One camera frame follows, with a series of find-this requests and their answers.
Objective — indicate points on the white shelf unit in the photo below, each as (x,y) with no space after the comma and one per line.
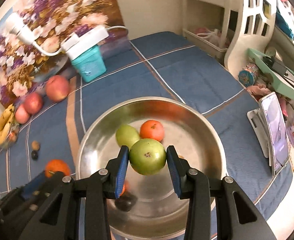
(210,24)

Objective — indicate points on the pale pink apple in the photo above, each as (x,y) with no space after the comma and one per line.
(21,115)

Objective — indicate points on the blue plaid tablecloth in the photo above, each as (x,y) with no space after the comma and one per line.
(162,64)

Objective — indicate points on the white power strip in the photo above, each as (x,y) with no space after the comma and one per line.
(75,45)

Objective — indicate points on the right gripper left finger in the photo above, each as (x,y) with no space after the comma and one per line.
(58,216)

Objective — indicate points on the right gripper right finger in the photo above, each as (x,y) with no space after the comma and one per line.
(236,215)

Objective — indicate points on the mint green tray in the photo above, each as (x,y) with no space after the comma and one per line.
(281,84)

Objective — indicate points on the white lattice chair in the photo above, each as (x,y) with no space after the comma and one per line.
(254,29)

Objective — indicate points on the middle red apple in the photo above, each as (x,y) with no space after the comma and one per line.
(33,103)

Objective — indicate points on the white phone stand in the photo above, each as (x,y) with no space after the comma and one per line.
(260,131)

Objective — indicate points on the small dark plum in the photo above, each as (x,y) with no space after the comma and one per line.
(34,155)

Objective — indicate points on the large dark plum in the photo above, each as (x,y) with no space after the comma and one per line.
(126,201)

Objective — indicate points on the small orange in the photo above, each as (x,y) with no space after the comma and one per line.
(56,165)

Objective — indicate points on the round green fruit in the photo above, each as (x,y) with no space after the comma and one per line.
(147,157)

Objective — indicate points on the small brown kiwi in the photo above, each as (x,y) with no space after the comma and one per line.
(35,145)

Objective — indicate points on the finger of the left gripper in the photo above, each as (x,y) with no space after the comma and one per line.
(20,205)

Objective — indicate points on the smartphone on stand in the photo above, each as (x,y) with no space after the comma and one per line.
(274,125)

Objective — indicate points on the oblong green fruit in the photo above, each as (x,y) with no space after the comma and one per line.
(127,135)

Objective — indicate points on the yellow banana bunch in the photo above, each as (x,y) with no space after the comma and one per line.
(6,119)

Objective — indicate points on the colourful round tin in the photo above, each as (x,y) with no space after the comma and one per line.
(248,75)

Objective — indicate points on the large red apple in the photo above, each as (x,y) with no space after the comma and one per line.
(57,88)

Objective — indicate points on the teal house-shaped box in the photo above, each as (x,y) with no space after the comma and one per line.
(90,64)

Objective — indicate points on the silver metal bowl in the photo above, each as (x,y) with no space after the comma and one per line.
(150,209)

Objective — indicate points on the floral painting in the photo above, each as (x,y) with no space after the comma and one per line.
(23,67)

